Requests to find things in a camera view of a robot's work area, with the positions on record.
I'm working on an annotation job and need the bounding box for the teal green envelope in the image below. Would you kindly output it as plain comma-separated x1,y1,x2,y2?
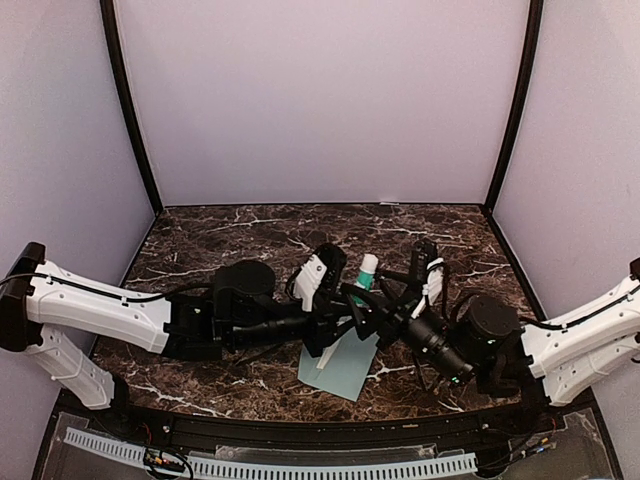
298,330,378,401

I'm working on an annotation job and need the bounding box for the beige ornate letter paper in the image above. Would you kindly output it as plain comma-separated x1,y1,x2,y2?
315,346,335,370

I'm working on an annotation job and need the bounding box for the left black frame post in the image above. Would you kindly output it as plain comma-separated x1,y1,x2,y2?
99,0,164,216

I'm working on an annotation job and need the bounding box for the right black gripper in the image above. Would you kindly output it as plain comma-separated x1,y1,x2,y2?
340,267,474,387

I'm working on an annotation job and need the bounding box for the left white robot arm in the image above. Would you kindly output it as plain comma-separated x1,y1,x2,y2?
1,242,377,436

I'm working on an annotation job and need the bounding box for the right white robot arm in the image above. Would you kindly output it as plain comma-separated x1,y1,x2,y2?
341,258,639,434

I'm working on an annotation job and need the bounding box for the right black frame post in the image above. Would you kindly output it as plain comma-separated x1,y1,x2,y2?
483,0,544,217

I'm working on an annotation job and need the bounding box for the green white glue stick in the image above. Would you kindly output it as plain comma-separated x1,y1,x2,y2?
355,254,379,291

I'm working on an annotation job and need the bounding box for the black front table rail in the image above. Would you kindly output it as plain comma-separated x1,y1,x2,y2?
101,404,555,451

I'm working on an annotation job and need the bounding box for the grey slotted cable duct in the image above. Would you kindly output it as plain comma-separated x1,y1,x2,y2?
63,427,478,479

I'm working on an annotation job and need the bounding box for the black frame post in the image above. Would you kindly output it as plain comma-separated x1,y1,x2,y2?
99,0,164,216
483,0,544,217

